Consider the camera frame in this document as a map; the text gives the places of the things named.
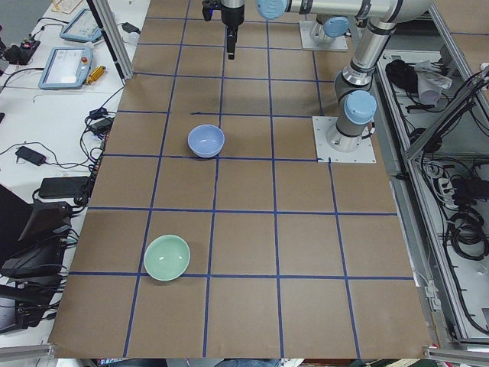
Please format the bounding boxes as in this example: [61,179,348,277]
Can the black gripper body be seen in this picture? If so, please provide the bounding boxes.
[220,0,245,27]

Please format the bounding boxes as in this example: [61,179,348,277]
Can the green ceramic bowl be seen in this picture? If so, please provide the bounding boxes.
[144,235,191,281]

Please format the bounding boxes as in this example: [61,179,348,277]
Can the blue ceramic bowl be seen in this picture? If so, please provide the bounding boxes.
[187,125,225,158]

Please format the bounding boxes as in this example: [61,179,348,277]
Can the black power adapter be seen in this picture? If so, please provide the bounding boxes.
[121,22,141,34]

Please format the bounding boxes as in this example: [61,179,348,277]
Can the yellow cylindrical tool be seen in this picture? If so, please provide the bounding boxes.
[86,65,106,85]

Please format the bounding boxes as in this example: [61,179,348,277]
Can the far teach pendant tablet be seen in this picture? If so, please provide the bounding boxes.
[60,8,102,43]

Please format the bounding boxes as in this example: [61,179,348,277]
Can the teach pendant tablet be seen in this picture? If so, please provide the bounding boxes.
[60,8,102,43]
[38,47,92,90]

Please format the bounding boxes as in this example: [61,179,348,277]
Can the near teach pendant tablet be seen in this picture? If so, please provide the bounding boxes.
[38,47,92,90]

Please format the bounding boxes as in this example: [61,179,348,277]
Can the black power brick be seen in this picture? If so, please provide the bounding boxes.
[38,176,89,199]

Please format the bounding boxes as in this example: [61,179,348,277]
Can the black smartphone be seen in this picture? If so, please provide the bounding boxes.
[15,146,47,166]

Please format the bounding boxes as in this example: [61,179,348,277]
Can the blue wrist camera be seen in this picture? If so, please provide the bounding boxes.
[202,0,220,21]

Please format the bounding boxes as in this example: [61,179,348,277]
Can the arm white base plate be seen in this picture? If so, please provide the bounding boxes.
[312,116,377,164]
[299,21,348,52]

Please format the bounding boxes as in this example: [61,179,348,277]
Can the aluminium frame post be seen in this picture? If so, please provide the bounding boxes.
[86,0,134,81]

